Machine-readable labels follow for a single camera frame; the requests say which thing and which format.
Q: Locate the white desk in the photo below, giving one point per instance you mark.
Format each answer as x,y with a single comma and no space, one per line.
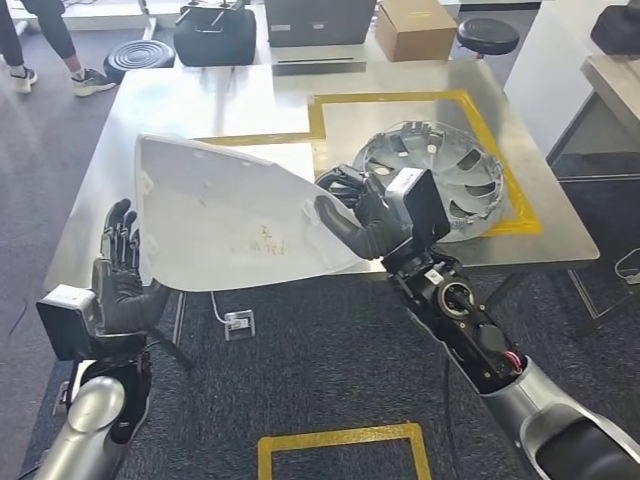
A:
550,79

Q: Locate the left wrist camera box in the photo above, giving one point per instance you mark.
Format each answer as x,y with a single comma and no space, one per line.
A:
65,321

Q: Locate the steel side table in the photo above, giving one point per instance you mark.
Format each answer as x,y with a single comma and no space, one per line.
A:
615,86

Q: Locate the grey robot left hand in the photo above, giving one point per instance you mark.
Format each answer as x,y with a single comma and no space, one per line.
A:
120,298

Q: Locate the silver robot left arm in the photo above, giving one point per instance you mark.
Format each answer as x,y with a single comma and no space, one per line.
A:
90,424

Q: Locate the person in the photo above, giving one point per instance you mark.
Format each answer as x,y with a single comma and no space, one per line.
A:
45,40

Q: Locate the black round stool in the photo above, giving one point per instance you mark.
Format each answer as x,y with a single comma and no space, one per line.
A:
487,36

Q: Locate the brown cardboard box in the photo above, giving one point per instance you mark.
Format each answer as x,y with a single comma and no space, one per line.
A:
415,30

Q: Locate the grey laptop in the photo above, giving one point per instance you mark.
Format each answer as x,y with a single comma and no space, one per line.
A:
320,23

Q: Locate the black remote controller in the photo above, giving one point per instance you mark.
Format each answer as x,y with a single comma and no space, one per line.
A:
212,10

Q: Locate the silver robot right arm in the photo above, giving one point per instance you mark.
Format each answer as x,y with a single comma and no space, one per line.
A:
500,371

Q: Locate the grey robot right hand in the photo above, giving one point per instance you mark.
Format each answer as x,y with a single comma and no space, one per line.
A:
380,228

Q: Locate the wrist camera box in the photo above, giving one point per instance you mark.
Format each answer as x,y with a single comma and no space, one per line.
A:
65,321
420,205

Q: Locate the silver wheel hubcap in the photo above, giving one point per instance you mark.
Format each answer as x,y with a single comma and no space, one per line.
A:
465,179

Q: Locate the black bag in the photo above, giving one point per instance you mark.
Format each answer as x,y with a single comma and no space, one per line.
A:
617,30

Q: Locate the black carry case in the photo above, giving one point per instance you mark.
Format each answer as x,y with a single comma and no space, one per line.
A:
215,43

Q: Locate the white plastic shell part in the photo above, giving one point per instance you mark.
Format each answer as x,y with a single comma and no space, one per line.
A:
225,212

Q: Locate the black ribbed stool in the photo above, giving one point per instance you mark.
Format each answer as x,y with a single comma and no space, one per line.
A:
140,60

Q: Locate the metal floor socket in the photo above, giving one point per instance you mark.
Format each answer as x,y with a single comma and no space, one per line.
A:
240,324

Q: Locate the steel workbench table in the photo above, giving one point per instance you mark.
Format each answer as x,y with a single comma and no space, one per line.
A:
200,99

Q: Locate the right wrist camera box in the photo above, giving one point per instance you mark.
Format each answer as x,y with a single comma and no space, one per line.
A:
420,205

